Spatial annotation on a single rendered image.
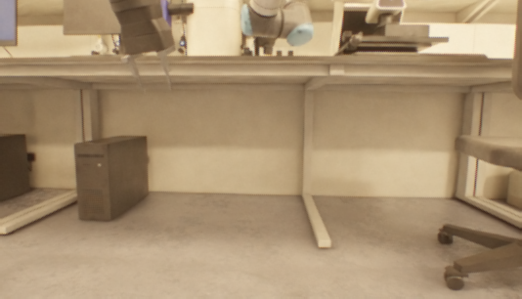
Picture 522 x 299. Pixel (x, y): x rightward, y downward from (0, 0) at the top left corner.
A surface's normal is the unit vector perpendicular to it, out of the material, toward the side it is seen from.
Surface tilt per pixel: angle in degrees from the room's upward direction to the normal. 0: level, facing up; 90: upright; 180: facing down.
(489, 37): 90
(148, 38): 114
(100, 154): 90
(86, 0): 86
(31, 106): 90
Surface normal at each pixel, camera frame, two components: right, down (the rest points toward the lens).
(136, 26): -0.10, 0.44
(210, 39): -0.04, 0.11
